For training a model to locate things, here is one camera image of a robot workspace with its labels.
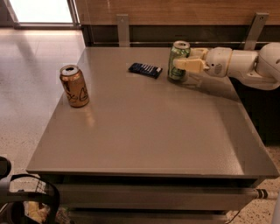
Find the right metal wall bracket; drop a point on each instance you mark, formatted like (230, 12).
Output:
(255, 30)

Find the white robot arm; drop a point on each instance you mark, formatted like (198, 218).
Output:
(255, 69)

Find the gold soda can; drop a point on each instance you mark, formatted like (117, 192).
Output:
(74, 84)

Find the grey drawer cabinet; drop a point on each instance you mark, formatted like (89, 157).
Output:
(124, 200)

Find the left metal wall bracket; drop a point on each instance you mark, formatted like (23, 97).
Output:
(123, 30)

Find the green soda can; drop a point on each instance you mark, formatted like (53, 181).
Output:
(180, 49)

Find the white black striped rod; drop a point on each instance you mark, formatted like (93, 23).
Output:
(267, 194)

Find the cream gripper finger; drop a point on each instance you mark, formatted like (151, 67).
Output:
(200, 53)
(195, 66)

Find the blue rxbar blueberry bar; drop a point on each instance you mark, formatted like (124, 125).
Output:
(145, 69)

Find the bright window frame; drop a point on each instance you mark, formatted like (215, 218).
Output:
(39, 14)

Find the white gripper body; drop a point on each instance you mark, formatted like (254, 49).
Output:
(219, 62)

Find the metal wall bracket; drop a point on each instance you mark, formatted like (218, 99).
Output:
(255, 30)
(123, 30)

